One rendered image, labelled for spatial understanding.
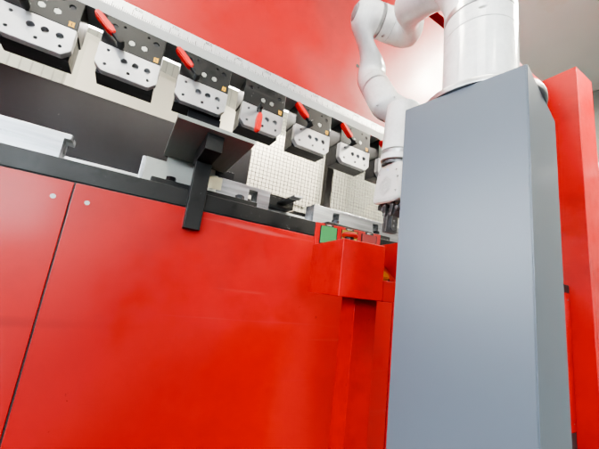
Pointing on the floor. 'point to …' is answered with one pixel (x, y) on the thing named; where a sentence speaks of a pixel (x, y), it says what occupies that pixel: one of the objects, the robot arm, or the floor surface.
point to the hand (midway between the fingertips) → (389, 224)
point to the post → (326, 184)
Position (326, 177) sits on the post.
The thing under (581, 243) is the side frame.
